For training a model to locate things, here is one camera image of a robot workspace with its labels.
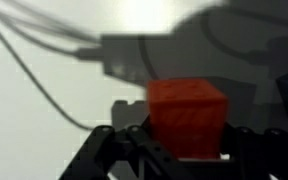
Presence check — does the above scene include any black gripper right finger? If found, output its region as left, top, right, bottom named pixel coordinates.
left=182, top=123, right=288, bottom=180

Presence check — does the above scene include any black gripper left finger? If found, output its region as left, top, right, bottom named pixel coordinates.
left=57, top=114, right=198, bottom=180

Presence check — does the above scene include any orange block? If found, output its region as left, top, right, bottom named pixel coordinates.
left=147, top=78, right=228, bottom=159

